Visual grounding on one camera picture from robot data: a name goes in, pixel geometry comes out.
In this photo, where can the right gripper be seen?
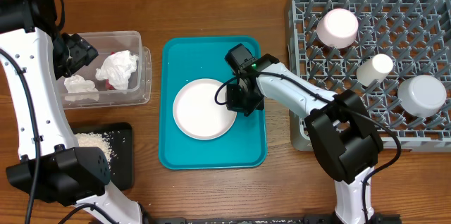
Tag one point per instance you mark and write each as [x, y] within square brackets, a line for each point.
[234, 105]

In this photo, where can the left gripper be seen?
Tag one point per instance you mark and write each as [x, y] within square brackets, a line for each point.
[82, 53]

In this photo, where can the small white napkin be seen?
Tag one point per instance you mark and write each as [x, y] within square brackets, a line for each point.
[78, 89]

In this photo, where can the large white napkin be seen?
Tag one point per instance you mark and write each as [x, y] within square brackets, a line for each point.
[117, 69]

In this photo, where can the white dinner plate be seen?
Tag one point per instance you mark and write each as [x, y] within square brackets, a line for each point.
[199, 112]

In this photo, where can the pink shallow bowl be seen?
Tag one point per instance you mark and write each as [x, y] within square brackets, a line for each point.
[338, 28]

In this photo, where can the white cup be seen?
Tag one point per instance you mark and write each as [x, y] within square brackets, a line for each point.
[376, 68]

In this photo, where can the grey bowl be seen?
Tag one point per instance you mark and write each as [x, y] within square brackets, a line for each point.
[422, 96]

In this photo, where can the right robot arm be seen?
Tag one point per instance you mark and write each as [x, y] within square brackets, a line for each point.
[343, 136]

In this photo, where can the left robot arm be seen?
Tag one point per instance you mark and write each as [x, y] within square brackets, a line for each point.
[53, 167]

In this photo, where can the clear plastic waste bin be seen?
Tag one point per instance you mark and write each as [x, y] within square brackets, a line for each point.
[140, 81]

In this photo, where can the grey dishwasher rack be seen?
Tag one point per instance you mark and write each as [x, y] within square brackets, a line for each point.
[414, 33]

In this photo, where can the teal plastic serving tray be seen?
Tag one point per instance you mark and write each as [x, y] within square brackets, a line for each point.
[185, 59]

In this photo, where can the pile of white rice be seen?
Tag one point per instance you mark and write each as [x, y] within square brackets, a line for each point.
[96, 140]

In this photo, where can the black rectangular tray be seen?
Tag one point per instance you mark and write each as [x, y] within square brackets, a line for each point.
[122, 160]

